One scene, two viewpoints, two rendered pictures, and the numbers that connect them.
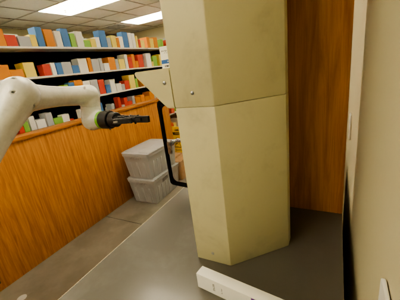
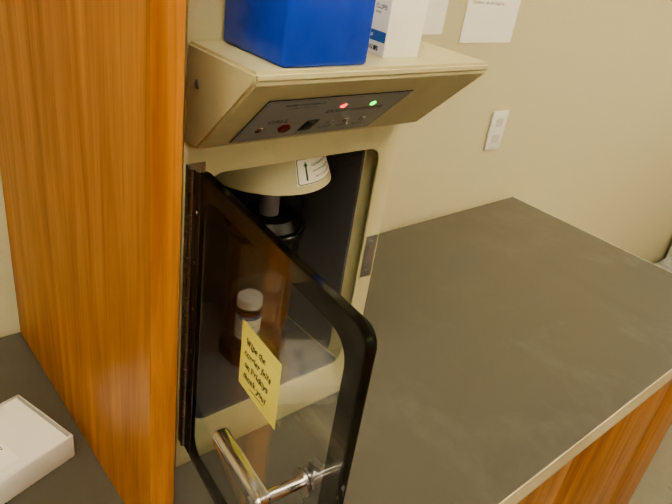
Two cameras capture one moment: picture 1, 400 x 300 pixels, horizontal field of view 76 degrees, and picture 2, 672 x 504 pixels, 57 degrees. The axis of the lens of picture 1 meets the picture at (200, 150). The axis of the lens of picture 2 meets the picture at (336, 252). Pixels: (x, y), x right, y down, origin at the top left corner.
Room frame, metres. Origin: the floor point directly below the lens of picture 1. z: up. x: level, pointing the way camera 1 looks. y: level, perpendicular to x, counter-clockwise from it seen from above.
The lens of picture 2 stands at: (1.46, 0.22, 1.63)
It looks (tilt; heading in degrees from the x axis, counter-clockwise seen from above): 28 degrees down; 196
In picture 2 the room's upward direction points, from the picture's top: 9 degrees clockwise
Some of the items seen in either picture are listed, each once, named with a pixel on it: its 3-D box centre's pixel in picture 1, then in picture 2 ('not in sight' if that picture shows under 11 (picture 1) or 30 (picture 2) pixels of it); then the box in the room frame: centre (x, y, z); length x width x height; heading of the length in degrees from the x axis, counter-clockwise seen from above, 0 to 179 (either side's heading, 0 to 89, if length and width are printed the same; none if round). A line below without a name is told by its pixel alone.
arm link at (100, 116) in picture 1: (108, 118); not in sight; (1.32, 0.45, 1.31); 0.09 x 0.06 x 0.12; 151
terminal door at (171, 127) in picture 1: (191, 146); (250, 408); (1.03, 0.03, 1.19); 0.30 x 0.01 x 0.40; 54
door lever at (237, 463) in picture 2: not in sight; (258, 463); (1.09, 0.08, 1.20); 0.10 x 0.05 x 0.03; 54
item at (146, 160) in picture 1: (152, 158); not in sight; (3.06, 0.62, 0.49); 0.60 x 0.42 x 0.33; 151
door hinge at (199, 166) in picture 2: not in sight; (192, 319); (0.93, -0.09, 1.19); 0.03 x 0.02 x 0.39; 151
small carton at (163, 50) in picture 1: (172, 56); (390, 22); (0.79, 0.04, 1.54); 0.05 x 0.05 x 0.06; 57
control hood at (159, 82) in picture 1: (184, 83); (346, 100); (0.83, 0.02, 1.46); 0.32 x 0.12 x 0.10; 151
